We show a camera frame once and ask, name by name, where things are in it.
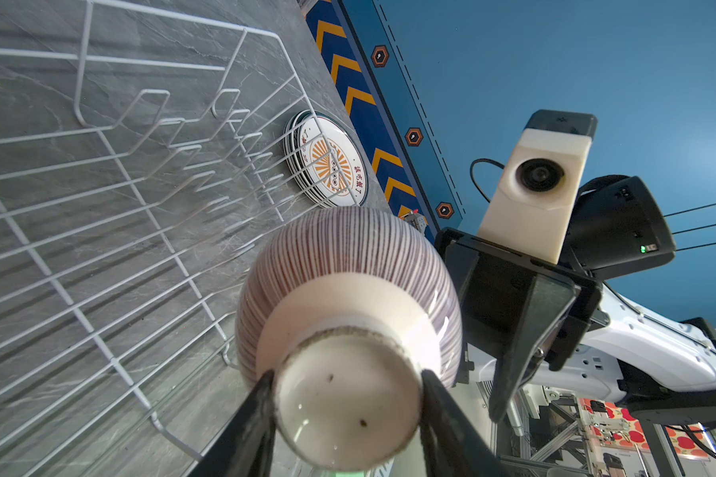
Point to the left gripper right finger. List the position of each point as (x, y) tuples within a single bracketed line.
[(451, 445)]

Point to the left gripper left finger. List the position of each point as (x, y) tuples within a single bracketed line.
[(245, 447)]

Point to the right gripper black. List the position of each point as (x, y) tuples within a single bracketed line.
[(516, 309)]

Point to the clear upside-down glass bowl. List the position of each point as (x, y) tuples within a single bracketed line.
[(348, 307)]

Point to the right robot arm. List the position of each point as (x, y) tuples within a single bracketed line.
[(661, 371)]

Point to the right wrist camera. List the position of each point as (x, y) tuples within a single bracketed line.
[(536, 194)]

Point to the white wire dish rack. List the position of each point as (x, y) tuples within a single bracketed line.
[(141, 171)]

